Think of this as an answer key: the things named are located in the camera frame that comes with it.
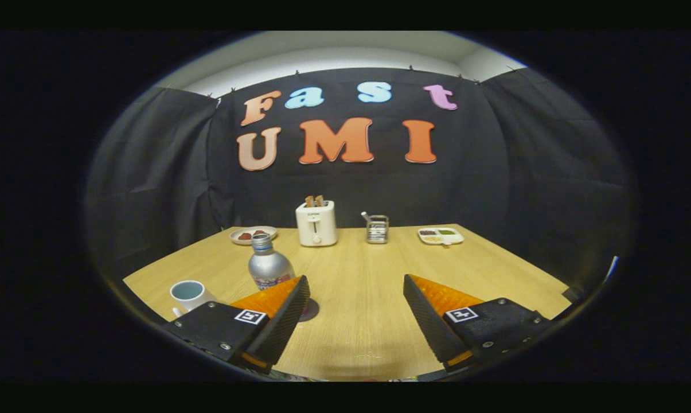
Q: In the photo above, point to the white divided tray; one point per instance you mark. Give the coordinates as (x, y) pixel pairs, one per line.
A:
(440, 237)

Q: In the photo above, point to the black backdrop cloth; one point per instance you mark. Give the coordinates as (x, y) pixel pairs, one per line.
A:
(494, 183)

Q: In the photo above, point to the small white plate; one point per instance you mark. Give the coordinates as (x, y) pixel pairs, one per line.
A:
(253, 242)

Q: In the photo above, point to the white cup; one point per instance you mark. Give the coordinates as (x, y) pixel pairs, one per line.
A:
(193, 301)

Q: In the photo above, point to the dark brown round coaster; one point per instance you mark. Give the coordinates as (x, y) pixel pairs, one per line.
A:
(312, 310)

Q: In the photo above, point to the silver juice bottle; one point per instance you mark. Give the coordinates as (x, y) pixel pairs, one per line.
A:
(269, 267)

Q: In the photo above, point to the white toaster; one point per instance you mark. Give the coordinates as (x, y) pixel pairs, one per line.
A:
(316, 226)

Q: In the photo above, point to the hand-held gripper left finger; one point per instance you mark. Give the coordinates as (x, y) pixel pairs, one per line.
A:
(285, 312)

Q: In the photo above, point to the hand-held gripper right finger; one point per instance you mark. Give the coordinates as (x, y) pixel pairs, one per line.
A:
(425, 318)

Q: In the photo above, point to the small black block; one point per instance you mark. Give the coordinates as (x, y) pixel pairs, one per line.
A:
(573, 293)

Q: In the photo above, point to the wooden table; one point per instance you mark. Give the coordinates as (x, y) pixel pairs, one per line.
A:
(368, 287)

